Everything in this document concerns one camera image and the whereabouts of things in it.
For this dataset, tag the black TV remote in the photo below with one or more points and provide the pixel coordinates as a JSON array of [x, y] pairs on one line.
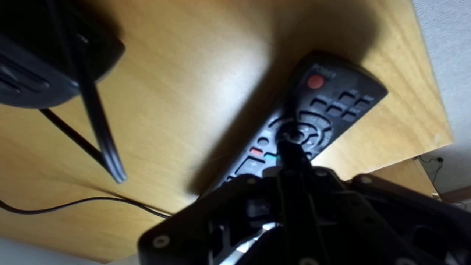
[[339, 98]]

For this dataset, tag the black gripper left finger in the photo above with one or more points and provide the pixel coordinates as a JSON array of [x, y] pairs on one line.
[[196, 230]]

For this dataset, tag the large wooden dresser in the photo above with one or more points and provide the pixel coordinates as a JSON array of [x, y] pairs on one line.
[[186, 74]]

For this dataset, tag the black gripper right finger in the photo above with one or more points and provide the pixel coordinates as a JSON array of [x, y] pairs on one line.
[[392, 221]]

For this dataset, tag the black lamp base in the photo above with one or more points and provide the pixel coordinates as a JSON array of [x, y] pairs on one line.
[[44, 60]]

